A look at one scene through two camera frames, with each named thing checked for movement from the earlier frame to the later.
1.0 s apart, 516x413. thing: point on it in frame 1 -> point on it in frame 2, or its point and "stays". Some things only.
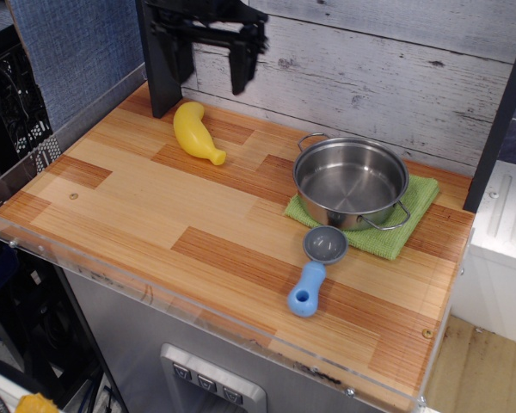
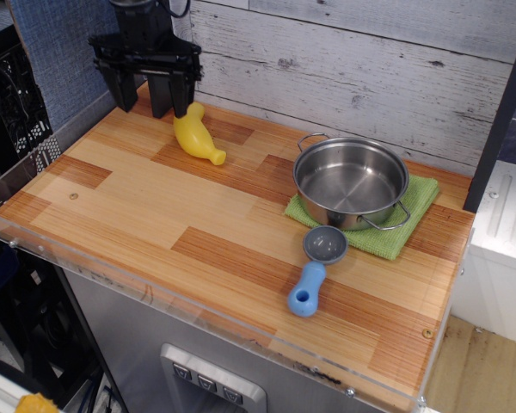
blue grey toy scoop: x=322 y=245 stays
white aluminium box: x=494 y=287 stays
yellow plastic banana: x=193 y=134 stays
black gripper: x=230 y=22 -> x=146 y=42
